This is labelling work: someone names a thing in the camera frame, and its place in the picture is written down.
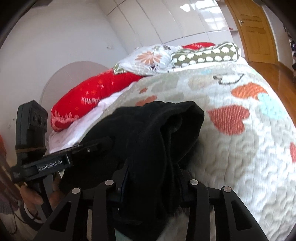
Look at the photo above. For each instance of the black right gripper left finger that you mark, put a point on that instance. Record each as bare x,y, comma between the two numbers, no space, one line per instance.
93,207

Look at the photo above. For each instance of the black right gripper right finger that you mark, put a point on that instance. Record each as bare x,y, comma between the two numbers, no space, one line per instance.
233,220

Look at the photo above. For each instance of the black pants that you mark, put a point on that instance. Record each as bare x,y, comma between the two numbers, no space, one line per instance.
154,142

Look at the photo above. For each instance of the left hand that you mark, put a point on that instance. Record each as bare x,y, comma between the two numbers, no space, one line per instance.
31,198

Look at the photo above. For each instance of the white bed sheet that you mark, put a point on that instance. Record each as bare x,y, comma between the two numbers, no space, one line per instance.
76,131

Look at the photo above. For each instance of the long red pillow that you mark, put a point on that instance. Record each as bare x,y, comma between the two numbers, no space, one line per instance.
81,99

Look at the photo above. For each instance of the heart patterned quilt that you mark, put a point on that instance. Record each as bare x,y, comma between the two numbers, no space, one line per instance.
247,140

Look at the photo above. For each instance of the white round headboard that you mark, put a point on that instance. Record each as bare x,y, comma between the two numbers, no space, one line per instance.
67,78

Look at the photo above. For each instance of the white floral pillow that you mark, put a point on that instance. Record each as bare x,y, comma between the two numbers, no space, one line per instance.
147,61

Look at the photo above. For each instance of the green white patterned pillow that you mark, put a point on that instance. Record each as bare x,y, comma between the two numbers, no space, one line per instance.
224,52

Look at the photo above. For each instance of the white wardrobe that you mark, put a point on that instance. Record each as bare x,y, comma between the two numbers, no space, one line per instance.
144,23

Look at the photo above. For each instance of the red pillow at headboard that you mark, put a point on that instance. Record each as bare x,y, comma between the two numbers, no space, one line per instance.
198,45

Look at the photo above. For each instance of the wooden door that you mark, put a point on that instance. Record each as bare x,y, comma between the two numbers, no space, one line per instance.
254,30

